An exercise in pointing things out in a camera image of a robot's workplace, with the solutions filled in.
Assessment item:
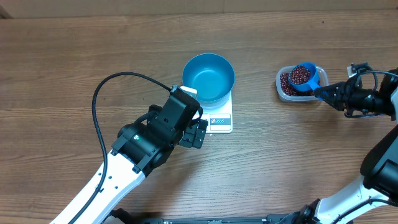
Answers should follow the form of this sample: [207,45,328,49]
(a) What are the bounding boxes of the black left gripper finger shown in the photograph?
[192,119,208,149]
[179,124,199,148]

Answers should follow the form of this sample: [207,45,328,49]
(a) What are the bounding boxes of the blue plastic measuring scoop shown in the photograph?
[287,62,321,102]

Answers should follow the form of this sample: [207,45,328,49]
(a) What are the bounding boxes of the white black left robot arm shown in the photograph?
[52,112,174,223]

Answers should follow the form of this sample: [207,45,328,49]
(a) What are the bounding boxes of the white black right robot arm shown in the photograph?
[284,63,397,224]

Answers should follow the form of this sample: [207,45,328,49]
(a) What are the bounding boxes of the white digital kitchen scale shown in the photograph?
[183,88,233,134]

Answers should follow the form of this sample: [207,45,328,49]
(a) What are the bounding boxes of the red beans in scoop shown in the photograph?
[288,65,311,85]

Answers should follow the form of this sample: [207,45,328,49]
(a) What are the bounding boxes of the teal bowl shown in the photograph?
[182,53,236,103]

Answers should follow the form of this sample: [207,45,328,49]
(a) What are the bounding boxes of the red beans in container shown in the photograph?
[280,73,313,96]

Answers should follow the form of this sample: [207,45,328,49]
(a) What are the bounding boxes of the clear plastic bean container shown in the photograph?
[275,65,329,103]

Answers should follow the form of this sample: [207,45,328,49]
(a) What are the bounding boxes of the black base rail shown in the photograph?
[102,205,320,224]

